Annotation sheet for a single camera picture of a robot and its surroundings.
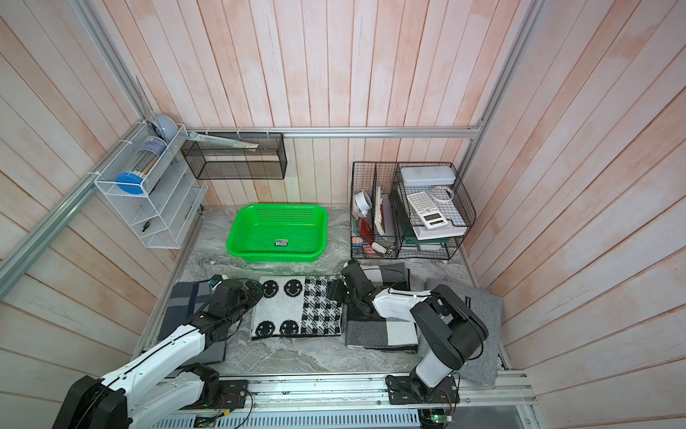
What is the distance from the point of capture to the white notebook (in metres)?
0.88

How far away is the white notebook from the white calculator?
0.01 metres

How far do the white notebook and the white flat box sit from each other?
196mm

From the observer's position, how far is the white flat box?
39.5 inches
